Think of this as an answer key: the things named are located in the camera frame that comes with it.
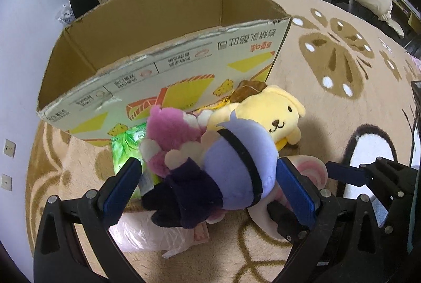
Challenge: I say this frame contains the white fluffy plush toy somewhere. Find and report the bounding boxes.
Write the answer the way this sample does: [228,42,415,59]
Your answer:
[248,155,328,240]

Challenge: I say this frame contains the pink item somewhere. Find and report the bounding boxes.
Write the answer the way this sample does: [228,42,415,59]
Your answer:
[108,212,210,259]

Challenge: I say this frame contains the yellow dog plush toy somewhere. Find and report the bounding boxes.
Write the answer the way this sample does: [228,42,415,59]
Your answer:
[207,81,305,150]

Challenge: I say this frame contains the lavender-haired plush doll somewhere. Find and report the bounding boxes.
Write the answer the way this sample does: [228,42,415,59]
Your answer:
[141,118,278,229]

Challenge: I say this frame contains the beige patterned carpet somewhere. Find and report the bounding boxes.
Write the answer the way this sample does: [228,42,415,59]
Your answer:
[26,0,420,282]

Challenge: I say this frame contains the green tissue pack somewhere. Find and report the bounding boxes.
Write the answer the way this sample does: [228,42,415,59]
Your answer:
[111,123,161,202]

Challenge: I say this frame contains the pink bear plush toy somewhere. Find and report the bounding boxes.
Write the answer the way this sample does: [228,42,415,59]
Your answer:
[139,106,206,177]

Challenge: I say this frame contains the open cardboard box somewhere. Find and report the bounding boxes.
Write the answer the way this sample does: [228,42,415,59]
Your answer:
[36,0,291,146]

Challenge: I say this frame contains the plastic bag of toys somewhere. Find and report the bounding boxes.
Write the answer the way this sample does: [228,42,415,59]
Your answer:
[56,3,76,27]

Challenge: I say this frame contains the wall socket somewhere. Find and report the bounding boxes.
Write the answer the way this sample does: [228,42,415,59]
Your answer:
[1,174,13,191]
[3,139,16,158]

